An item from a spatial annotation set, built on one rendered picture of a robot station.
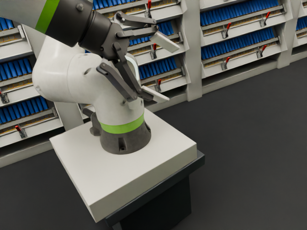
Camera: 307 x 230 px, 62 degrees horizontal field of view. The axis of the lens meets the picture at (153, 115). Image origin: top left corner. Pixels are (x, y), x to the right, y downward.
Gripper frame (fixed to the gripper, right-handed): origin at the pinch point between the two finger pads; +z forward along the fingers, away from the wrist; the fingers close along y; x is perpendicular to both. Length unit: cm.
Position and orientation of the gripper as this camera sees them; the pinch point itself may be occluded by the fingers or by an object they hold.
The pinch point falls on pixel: (167, 72)
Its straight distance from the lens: 59.3
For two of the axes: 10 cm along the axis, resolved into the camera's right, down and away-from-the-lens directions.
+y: -2.1, 9.2, -3.3
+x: 5.5, -1.7, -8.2
